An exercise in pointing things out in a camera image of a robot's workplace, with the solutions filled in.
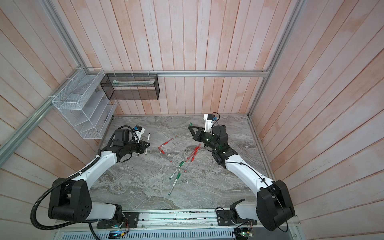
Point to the red gel pen cluster two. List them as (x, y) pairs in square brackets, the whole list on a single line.
[(194, 153)]

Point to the aluminium frame rail back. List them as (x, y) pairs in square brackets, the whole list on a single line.
[(165, 74)]

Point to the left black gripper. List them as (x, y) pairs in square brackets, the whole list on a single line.
[(142, 147)]

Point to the red gel pen cluster one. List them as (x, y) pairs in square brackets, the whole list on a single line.
[(193, 152)]

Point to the aluminium frame rail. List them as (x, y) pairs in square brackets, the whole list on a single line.
[(21, 134), (165, 74)]

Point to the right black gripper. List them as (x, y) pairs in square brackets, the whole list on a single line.
[(199, 138)]

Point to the red gel pen top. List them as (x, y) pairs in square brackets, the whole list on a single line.
[(166, 142)]

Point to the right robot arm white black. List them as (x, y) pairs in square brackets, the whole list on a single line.
[(273, 206)]

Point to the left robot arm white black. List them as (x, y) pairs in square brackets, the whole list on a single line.
[(70, 199)]

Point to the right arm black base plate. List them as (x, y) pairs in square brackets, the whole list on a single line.
[(232, 217)]

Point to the white wire mesh shelf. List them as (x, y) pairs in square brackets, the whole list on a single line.
[(85, 105)]

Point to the green circuit board left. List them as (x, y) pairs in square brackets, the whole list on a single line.
[(115, 235)]

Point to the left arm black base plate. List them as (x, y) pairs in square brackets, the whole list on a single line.
[(127, 220)]

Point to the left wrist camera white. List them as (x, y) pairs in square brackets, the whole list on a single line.
[(139, 131)]

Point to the aluminium mounting rail front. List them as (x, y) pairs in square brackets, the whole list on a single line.
[(173, 220)]

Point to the aluminium frame rail left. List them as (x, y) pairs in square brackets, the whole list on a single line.
[(21, 134)]

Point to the red gel pen cluster three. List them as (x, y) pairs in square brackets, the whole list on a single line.
[(192, 159)]

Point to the black mesh basket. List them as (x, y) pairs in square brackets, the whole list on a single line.
[(137, 87)]

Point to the green circuit board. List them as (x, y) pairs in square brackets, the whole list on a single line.
[(115, 235), (242, 234)]

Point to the green circuit board right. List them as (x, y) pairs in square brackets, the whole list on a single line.
[(242, 234)]

